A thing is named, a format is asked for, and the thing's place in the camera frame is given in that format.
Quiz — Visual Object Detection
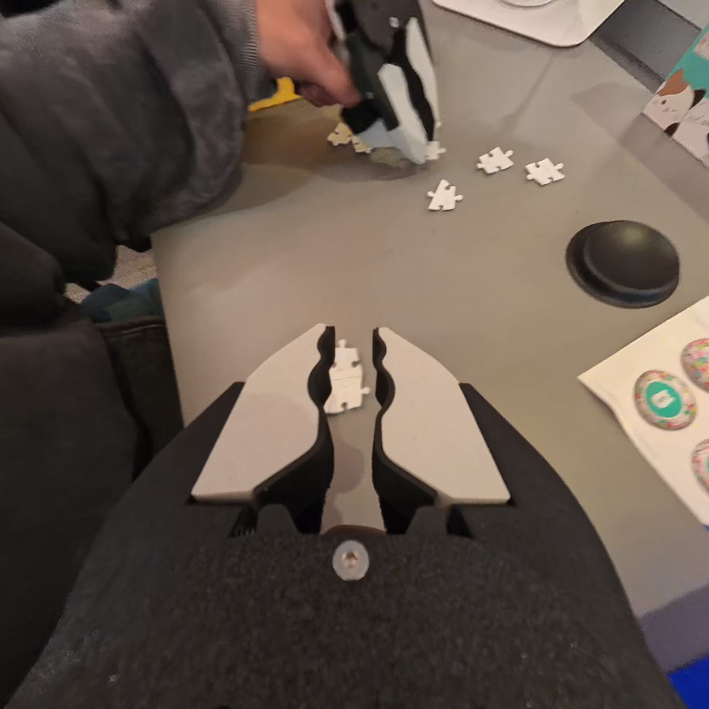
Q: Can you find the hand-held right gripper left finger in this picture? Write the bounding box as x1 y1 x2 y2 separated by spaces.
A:
191 324 336 534

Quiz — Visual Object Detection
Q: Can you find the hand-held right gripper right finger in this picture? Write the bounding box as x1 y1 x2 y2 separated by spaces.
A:
371 327 510 534

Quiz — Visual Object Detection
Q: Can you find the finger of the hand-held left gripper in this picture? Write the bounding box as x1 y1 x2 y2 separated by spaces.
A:
354 62 432 165
389 17 443 143

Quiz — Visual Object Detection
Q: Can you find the yellow plastic bin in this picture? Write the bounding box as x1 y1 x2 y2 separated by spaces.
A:
248 76 302 113

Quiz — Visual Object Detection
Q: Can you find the white printed instruction leaflet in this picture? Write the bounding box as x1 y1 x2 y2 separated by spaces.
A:
577 296 709 527

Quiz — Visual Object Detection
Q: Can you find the person's left forearm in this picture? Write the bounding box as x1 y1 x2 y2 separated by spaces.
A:
0 0 278 278

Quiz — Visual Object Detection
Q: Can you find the colourful puzzle ball box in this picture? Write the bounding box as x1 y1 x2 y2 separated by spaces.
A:
643 25 709 167

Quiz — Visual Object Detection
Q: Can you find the person's left hand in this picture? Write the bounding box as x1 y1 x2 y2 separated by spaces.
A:
256 0 366 110

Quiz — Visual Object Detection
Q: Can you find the white base clear stand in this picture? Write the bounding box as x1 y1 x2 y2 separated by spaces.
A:
432 0 610 48

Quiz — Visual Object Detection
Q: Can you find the person's jeans leg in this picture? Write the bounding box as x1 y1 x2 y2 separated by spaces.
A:
80 277 162 323

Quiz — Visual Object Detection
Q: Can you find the person's dark grey garment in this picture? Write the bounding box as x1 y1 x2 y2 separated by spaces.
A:
0 222 184 709

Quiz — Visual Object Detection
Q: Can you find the black round stand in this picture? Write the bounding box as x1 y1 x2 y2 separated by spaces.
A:
565 220 681 309

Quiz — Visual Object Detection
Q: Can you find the blue object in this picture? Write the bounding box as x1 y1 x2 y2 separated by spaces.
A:
667 662 709 709

